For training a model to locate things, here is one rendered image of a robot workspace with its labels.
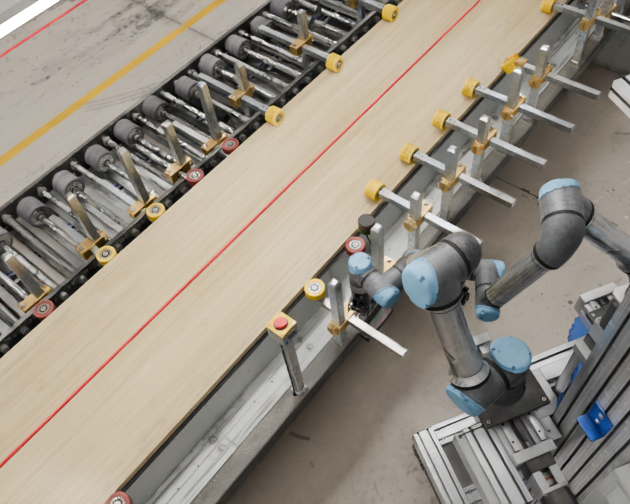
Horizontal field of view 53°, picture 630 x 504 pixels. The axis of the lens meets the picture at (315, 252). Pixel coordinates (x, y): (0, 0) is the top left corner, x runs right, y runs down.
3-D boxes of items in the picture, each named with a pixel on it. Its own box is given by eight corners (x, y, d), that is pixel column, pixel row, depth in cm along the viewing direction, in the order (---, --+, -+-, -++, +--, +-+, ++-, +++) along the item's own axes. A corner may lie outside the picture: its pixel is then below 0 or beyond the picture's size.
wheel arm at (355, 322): (407, 354, 232) (407, 349, 229) (401, 361, 231) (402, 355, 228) (315, 294, 251) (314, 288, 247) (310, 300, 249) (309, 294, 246)
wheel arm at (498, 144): (545, 165, 263) (547, 159, 260) (541, 170, 261) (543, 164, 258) (442, 118, 284) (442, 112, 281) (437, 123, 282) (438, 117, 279)
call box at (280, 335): (299, 333, 204) (296, 321, 198) (285, 349, 201) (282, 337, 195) (283, 321, 207) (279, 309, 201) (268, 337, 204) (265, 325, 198)
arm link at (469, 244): (483, 212, 162) (408, 245, 208) (452, 235, 158) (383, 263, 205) (508, 249, 162) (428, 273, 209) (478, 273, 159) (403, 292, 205)
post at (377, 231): (384, 295, 261) (384, 225, 222) (379, 301, 260) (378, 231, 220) (377, 291, 262) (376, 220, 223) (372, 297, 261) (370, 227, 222)
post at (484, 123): (477, 192, 297) (491, 115, 258) (473, 197, 295) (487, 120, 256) (471, 189, 298) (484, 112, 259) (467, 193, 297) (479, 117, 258)
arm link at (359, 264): (359, 276, 196) (342, 259, 200) (360, 294, 205) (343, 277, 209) (378, 262, 199) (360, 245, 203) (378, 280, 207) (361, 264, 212)
